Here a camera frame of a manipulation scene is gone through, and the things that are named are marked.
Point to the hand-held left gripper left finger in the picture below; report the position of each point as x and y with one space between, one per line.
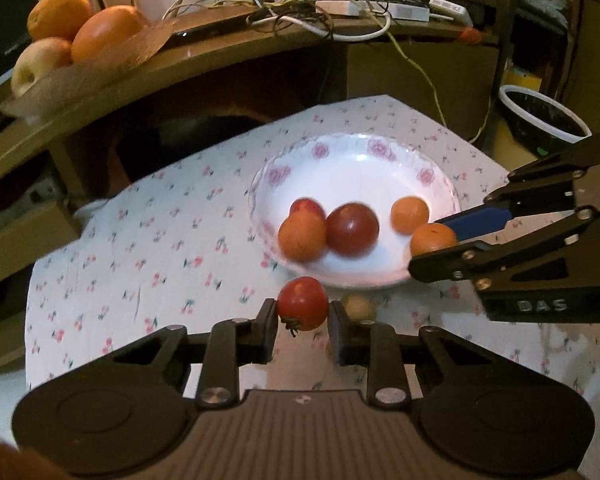
269 330

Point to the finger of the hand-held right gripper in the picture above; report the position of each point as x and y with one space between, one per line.
445 265
480 220

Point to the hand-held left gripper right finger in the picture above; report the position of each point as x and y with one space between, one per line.
339 332

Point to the small red tomato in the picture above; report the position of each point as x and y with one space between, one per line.
302 302

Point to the large dark red tomato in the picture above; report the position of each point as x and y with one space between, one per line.
352 228

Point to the large tangerine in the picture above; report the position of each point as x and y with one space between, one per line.
302 236

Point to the medium red tomato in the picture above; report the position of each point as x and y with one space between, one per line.
307 206

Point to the white floral plate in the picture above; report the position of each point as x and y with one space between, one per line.
350 170

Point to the light brown kiwi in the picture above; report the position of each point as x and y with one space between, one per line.
358 306

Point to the white-rimmed black basket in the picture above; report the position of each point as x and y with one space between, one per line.
540 115

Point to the cherry print tablecloth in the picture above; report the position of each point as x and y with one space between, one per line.
180 240

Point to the small orange object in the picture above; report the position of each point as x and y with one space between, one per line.
470 35

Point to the white adapter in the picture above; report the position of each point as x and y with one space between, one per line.
447 9

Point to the white power strip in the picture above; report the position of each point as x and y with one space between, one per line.
375 9

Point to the wooden cabinet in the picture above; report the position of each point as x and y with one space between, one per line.
230 60

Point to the woven fruit basket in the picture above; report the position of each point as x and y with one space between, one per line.
95 77

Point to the black set-top box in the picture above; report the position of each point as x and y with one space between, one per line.
215 27

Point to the large orange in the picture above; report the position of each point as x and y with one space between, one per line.
59 15
107 32

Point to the yellow apple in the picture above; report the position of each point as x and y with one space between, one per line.
37 65

